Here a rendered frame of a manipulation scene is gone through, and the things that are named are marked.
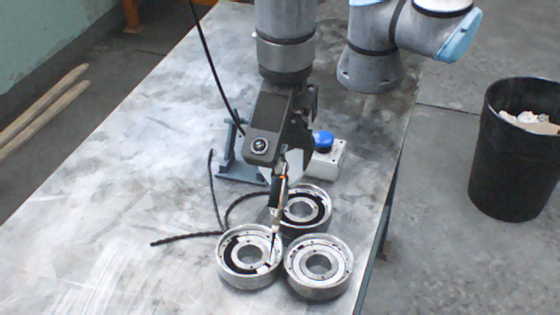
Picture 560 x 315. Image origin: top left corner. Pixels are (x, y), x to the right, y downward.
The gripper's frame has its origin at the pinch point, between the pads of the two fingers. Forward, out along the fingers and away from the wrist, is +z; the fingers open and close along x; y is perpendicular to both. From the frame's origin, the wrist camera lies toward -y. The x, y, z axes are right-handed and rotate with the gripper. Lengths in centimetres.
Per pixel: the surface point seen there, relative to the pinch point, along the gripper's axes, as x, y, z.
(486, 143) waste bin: -42, 103, 64
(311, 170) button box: -0.9, 16.7, 11.5
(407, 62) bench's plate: -13, 62, 13
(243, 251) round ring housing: 4.7, -4.9, 11.6
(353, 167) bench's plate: -8.0, 21.5, 13.1
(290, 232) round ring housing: -1.6, 0.2, 10.5
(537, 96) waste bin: -57, 127, 57
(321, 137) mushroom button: -2.0, 19.4, 5.7
